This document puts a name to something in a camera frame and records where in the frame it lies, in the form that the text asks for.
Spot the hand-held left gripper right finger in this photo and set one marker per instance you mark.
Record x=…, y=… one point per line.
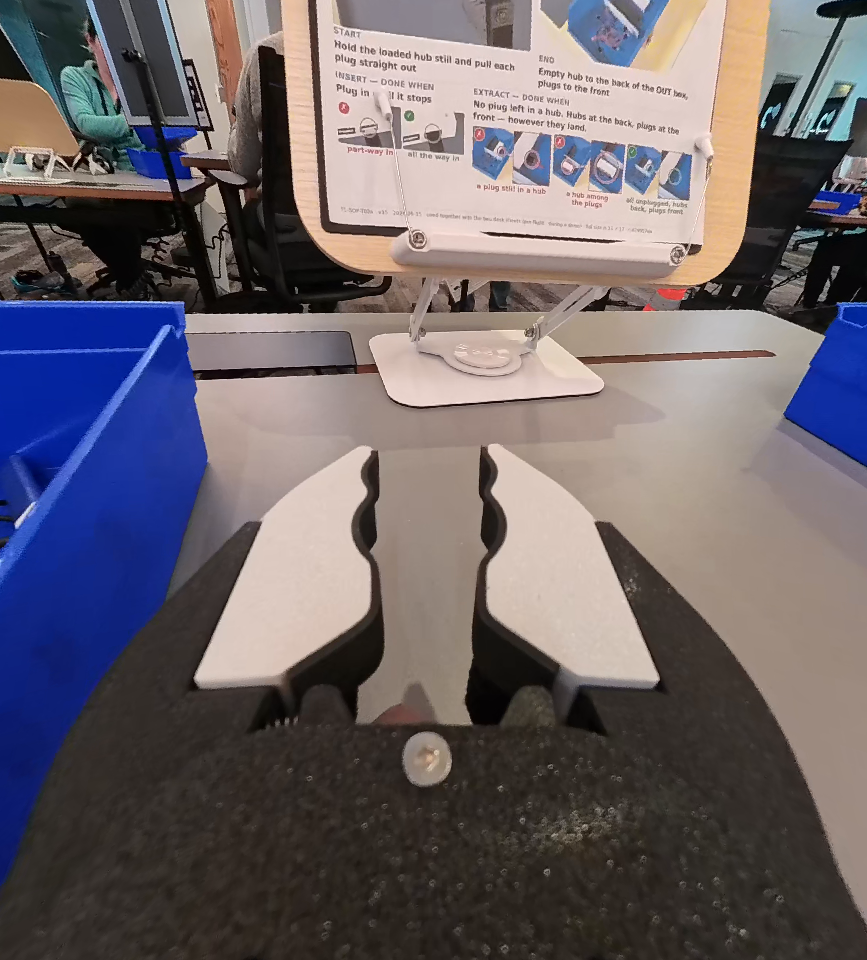
x=568, y=592

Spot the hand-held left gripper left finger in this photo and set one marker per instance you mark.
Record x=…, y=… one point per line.
x=306, y=585

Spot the blue plastic bin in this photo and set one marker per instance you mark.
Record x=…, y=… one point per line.
x=96, y=540
x=861, y=397

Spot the dark usb adapter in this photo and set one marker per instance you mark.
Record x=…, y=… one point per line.
x=22, y=487

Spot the orange cone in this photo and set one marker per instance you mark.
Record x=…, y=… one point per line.
x=664, y=298

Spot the black office chair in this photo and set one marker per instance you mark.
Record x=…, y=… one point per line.
x=283, y=262

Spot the black tripod pole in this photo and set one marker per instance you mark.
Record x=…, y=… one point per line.
x=171, y=180

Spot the small blue bin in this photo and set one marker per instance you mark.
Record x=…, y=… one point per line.
x=160, y=157

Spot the wooden edged background table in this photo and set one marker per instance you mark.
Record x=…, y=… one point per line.
x=66, y=187

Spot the wooden document stand white base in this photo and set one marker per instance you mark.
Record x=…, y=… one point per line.
x=741, y=150

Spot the printed instruction sheet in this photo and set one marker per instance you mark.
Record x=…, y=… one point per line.
x=523, y=75

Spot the dark monitor screen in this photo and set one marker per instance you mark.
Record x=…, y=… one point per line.
x=148, y=60

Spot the small wooden document stand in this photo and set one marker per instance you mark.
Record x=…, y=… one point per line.
x=6, y=109

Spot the black floor lamp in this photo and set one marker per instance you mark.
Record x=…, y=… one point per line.
x=838, y=45

